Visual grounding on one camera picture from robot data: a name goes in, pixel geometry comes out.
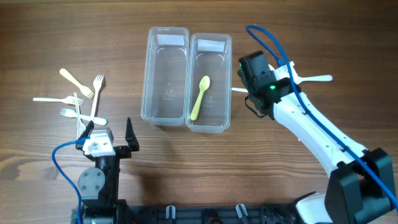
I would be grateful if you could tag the clear plastic fork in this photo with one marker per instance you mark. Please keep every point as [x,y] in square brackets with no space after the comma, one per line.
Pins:
[80,126]

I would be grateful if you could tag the yellow plastic spoon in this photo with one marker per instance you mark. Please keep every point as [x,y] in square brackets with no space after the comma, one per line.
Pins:
[203,86]

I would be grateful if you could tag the clear plastic container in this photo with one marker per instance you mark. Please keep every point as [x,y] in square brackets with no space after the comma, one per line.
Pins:
[163,96]
[210,55]

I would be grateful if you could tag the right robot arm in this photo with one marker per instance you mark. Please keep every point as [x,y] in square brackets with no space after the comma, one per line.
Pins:
[361,184]

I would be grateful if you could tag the white fork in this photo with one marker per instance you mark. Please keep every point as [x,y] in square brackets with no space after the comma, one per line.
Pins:
[97,83]

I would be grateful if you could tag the left clear plastic container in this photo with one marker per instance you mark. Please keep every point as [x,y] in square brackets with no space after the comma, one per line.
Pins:
[163,96]

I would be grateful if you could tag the white spoon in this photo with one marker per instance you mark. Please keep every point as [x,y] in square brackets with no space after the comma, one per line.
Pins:
[239,89]
[319,78]

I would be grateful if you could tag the yellow plastic fork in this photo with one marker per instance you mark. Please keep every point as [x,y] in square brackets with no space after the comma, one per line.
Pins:
[84,89]

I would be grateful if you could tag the light blue plastic fork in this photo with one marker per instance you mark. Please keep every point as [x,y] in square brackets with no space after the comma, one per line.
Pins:
[73,114]

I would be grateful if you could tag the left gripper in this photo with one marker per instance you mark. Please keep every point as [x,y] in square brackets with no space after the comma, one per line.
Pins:
[121,150]

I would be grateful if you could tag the white fork pointing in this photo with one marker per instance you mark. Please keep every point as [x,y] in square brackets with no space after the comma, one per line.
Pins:
[70,100]

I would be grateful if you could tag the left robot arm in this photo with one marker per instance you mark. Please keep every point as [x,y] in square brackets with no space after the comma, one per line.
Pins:
[99,185]

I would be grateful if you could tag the right clear plastic container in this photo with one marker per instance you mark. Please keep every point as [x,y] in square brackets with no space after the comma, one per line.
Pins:
[210,55]

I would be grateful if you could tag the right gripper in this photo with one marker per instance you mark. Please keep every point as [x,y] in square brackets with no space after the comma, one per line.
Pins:
[252,66]

